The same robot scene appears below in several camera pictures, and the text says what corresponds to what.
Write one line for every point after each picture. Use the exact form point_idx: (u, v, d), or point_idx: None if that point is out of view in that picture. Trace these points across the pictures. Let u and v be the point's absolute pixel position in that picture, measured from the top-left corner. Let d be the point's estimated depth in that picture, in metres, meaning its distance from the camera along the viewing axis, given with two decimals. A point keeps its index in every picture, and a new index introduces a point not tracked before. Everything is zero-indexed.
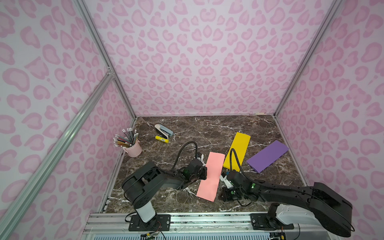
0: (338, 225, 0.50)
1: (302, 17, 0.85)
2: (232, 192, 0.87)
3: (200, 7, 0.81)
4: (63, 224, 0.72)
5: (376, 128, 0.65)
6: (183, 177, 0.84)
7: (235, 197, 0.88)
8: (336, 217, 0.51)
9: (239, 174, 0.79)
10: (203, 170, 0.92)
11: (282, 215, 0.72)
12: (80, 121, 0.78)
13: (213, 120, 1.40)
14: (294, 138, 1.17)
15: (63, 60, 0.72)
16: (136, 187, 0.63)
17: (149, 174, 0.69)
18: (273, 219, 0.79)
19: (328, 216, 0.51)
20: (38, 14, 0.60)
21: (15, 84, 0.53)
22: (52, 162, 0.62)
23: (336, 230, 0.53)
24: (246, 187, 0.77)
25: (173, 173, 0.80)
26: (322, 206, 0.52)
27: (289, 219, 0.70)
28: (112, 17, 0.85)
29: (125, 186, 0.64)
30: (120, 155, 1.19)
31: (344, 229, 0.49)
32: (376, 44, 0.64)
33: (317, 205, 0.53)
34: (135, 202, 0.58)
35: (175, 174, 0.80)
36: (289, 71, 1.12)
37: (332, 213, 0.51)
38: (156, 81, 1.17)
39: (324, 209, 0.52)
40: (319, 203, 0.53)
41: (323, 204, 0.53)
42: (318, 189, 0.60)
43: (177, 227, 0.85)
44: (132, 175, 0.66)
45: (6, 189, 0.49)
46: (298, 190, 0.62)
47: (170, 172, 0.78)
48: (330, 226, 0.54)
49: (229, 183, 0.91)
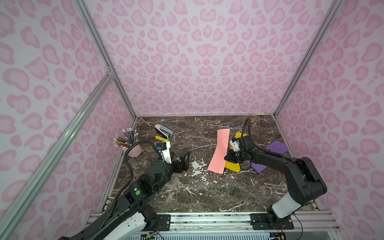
0: (299, 189, 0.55)
1: (302, 17, 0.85)
2: (236, 154, 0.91)
3: (200, 7, 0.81)
4: (63, 224, 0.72)
5: (376, 128, 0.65)
6: (129, 202, 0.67)
7: (238, 160, 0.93)
8: (301, 182, 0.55)
9: (247, 137, 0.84)
10: (163, 180, 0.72)
11: (274, 205, 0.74)
12: (80, 120, 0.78)
13: (213, 120, 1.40)
14: (294, 138, 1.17)
15: (63, 60, 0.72)
16: None
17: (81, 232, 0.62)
18: (271, 212, 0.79)
19: (294, 176, 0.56)
20: (38, 14, 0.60)
21: (15, 85, 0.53)
22: (53, 162, 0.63)
23: (296, 197, 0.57)
24: (248, 148, 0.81)
25: (109, 216, 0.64)
26: (294, 169, 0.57)
27: (279, 206, 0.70)
28: (112, 17, 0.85)
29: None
30: (120, 155, 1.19)
31: (302, 193, 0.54)
32: (376, 44, 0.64)
33: (291, 167, 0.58)
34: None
35: (109, 219, 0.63)
36: (289, 71, 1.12)
37: (298, 177, 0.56)
38: (156, 81, 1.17)
39: (295, 172, 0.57)
40: (293, 167, 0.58)
41: (297, 169, 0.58)
42: (303, 162, 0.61)
43: (177, 227, 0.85)
44: None
45: (6, 189, 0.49)
46: (286, 157, 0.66)
47: (95, 227, 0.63)
48: (293, 192, 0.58)
49: (236, 147, 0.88)
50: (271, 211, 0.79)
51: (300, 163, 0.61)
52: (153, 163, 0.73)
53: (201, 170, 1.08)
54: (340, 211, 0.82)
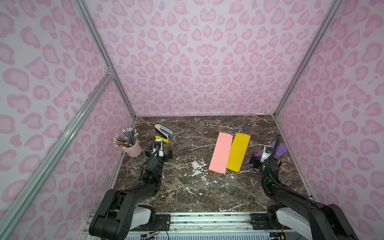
0: None
1: (302, 17, 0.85)
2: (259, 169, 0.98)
3: (200, 7, 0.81)
4: (63, 224, 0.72)
5: (376, 128, 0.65)
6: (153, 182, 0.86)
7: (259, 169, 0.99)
8: (328, 234, 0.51)
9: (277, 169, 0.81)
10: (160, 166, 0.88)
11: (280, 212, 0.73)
12: (80, 120, 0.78)
13: (213, 119, 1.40)
14: (294, 138, 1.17)
15: (63, 60, 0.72)
16: (109, 221, 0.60)
17: (115, 202, 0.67)
18: (271, 211, 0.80)
19: (319, 224, 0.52)
20: (38, 14, 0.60)
21: (15, 85, 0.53)
22: (52, 162, 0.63)
23: None
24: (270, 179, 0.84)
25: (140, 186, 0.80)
26: (320, 216, 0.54)
27: (287, 219, 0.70)
28: (112, 17, 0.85)
29: (97, 229, 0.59)
30: (120, 155, 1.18)
31: None
32: (376, 44, 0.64)
33: (317, 213, 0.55)
34: (116, 236, 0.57)
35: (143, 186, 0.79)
36: (289, 71, 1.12)
37: (325, 226, 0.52)
38: (156, 81, 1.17)
39: (321, 222, 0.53)
40: (320, 214, 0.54)
41: (325, 218, 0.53)
42: (331, 209, 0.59)
43: (177, 227, 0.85)
44: (97, 213, 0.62)
45: (6, 189, 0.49)
46: (311, 202, 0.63)
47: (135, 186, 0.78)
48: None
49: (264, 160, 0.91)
50: (271, 209, 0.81)
51: (328, 211, 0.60)
52: (147, 160, 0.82)
53: (201, 170, 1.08)
54: None
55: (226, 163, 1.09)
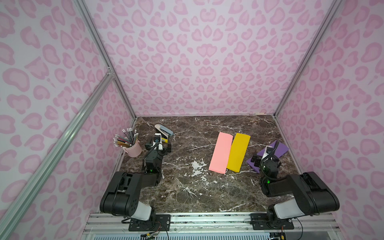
0: (304, 194, 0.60)
1: (302, 17, 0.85)
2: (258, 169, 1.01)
3: (200, 7, 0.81)
4: (63, 224, 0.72)
5: (377, 128, 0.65)
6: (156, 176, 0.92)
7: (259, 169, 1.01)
8: (304, 188, 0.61)
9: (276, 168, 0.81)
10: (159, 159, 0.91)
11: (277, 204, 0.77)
12: (80, 121, 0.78)
13: (213, 119, 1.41)
14: (294, 138, 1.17)
15: (63, 60, 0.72)
16: (119, 198, 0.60)
17: (122, 183, 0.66)
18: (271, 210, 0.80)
19: (296, 182, 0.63)
20: (38, 14, 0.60)
21: (15, 85, 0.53)
22: (53, 162, 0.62)
23: (303, 206, 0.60)
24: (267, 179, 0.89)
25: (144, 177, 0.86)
26: (296, 176, 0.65)
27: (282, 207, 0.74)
28: (112, 17, 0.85)
29: (107, 206, 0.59)
30: (120, 155, 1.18)
31: (307, 198, 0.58)
32: (376, 44, 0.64)
33: (293, 176, 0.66)
34: (127, 210, 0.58)
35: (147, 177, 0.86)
36: (289, 71, 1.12)
37: (301, 183, 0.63)
38: (156, 81, 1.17)
39: (297, 180, 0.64)
40: (295, 176, 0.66)
41: (300, 178, 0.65)
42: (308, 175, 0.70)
43: (177, 227, 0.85)
44: (107, 191, 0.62)
45: (6, 189, 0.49)
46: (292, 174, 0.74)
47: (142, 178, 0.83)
48: (299, 200, 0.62)
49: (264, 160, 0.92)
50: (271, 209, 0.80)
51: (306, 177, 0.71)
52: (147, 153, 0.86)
53: (201, 170, 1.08)
54: (340, 211, 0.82)
55: (226, 163, 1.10)
